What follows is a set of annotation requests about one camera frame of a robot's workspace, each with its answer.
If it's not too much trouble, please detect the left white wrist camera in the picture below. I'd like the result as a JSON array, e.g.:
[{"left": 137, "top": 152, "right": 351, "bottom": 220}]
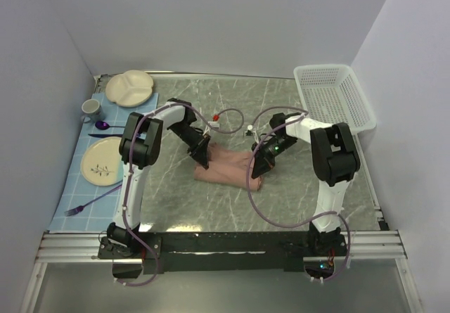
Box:
[{"left": 205, "top": 114, "right": 221, "bottom": 132}]

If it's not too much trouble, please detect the pink printed t shirt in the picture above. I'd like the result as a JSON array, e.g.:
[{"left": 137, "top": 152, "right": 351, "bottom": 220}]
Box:
[{"left": 193, "top": 143, "right": 263, "bottom": 191}]

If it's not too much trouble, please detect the purple spoon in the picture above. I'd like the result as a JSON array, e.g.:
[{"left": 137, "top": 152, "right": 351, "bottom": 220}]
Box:
[{"left": 94, "top": 121, "right": 124, "bottom": 131}]

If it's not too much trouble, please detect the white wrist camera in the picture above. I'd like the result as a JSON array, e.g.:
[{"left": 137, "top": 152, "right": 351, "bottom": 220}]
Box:
[
  {"left": 244, "top": 124, "right": 260, "bottom": 143},
  {"left": 205, "top": 114, "right": 221, "bottom": 132}
]

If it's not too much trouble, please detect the blue grid placemat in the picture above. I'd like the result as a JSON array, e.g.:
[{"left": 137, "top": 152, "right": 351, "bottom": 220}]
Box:
[{"left": 48, "top": 93, "right": 158, "bottom": 233}]

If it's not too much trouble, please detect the purple fork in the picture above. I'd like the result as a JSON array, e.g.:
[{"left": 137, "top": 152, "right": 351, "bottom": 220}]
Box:
[{"left": 64, "top": 185, "right": 122, "bottom": 217}]

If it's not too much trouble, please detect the cream teal round plate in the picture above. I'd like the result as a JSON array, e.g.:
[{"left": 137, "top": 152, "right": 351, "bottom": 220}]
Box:
[{"left": 80, "top": 137, "right": 123, "bottom": 186}]

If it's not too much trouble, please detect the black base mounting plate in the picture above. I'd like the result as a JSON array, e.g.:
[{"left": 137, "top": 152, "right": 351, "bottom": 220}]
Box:
[{"left": 98, "top": 231, "right": 347, "bottom": 279}]

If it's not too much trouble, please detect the white plastic basket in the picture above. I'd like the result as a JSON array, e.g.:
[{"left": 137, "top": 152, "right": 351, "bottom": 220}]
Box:
[{"left": 293, "top": 63, "right": 377, "bottom": 138}]

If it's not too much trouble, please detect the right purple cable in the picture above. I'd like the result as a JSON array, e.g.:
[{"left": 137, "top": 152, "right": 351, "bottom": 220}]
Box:
[{"left": 245, "top": 106, "right": 351, "bottom": 281}]

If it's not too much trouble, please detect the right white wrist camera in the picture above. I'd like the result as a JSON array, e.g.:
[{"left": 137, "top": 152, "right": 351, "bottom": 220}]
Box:
[{"left": 244, "top": 124, "right": 260, "bottom": 143}]

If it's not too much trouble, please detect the grey mug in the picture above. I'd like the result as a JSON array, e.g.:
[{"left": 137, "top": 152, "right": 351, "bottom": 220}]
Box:
[{"left": 81, "top": 98, "right": 102, "bottom": 123}]

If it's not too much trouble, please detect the aluminium frame rail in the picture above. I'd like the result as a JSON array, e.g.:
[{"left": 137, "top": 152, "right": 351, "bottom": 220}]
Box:
[{"left": 19, "top": 200, "right": 423, "bottom": 313}]

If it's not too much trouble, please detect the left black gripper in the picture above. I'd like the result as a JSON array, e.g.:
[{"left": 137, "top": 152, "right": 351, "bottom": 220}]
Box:
[{"left": 168, "top": 121, "right": 210, "bottom": 170}]

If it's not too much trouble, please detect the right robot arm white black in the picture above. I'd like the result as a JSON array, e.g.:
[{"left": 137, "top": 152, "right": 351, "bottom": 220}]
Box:
[{"left": 246, "top": 112, "right": 361, "bottom": 256}]

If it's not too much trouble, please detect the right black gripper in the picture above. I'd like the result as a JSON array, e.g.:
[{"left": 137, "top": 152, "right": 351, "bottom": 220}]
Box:
[{"left": 252, "top": 136, "right": 298, "bottom": 179}]

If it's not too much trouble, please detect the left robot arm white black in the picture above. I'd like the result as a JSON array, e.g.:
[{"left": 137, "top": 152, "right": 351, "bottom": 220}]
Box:
[{"left": 107, "top": 98, "right": 210, "bottom": 258}]

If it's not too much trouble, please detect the cream divided plate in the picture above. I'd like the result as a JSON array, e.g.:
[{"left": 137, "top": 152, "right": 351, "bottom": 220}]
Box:
[{"left": 105, "top": 70, "right": 154, "bottom": 108}]

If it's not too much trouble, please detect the purple knife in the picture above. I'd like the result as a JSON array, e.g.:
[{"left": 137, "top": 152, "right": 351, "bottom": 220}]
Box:
[{"left": 88, "top": 134, "right": 122, "bottom": 139}]

